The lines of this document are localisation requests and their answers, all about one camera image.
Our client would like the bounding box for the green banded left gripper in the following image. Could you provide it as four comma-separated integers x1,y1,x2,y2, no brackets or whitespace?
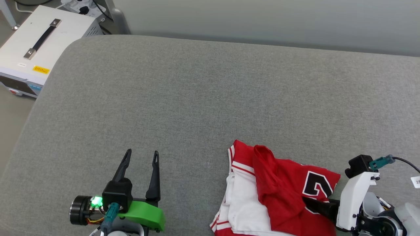
69,149,166,232

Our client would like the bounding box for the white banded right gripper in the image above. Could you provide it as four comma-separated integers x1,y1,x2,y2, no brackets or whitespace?
302,170,382,232

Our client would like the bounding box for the red and white basketball jersey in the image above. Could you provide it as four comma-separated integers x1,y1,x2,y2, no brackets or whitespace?
210,140,342,236

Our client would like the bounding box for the grey fabric sofa cushion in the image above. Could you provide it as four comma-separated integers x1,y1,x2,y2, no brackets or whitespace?
0,34,420,236

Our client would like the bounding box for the white metal equipment box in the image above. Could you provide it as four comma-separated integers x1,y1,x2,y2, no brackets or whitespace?
0,5,105,99

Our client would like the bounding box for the white power strip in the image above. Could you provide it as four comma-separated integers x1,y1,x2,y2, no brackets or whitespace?
60,0,107,19

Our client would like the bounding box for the white furniture leg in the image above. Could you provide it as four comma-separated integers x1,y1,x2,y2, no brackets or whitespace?
0,0,19,30

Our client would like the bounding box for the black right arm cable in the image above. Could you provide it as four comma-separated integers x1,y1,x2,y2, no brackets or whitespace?
392,156,420,189

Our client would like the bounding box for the grey metal post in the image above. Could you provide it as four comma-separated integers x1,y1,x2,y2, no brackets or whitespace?
104,0,132,35

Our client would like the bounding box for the black strap box handle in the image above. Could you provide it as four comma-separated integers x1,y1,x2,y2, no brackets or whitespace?
23,18,62,60

